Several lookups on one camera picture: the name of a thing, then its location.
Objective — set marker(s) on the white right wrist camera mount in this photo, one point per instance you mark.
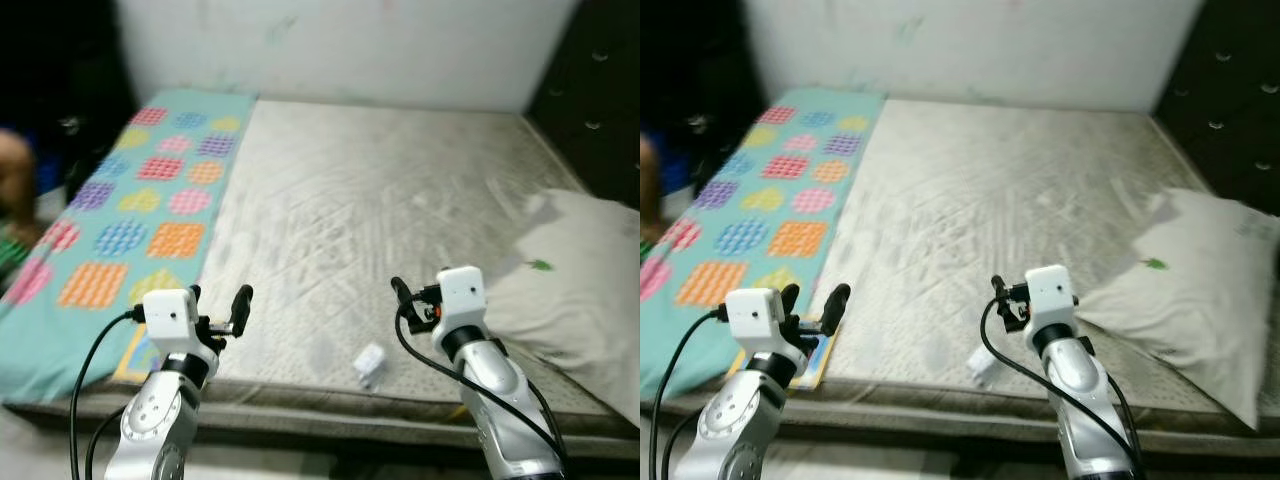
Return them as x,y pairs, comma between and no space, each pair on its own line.
1050,290
462,295

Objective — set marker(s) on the black tufted headboard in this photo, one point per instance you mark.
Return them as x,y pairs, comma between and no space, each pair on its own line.
1230,90
600,80

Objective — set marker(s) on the small white box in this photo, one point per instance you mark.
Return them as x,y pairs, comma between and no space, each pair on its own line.
370,362
983,366

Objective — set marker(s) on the white pillow with green tree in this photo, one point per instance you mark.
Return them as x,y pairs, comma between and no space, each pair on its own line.
1190,290
580,290

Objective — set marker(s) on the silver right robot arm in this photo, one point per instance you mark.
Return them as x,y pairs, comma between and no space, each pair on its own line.
495,385
1075,380

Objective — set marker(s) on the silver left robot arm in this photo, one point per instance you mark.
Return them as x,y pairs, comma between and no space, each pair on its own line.
730,430
150,425

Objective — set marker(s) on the grey quilted mattress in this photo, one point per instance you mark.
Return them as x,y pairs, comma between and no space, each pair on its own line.
1000,200
350,200

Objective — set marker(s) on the person in green striped top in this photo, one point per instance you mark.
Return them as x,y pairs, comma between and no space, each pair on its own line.
650,190
15,190

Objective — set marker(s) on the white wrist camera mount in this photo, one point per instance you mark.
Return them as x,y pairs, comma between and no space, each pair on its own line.
755,315
462,295
1050,290
170,315

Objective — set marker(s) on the yellow edged colourful book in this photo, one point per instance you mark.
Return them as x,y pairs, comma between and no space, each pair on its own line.
815,362
135,358

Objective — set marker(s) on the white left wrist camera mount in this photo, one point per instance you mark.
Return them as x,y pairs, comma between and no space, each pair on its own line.
755,315
170,315

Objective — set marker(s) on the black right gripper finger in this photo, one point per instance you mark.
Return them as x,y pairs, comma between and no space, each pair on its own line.
402,297
999,288

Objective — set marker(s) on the teal blanket with coloured shapes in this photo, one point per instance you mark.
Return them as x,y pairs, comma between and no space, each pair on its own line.
150,200
780,190

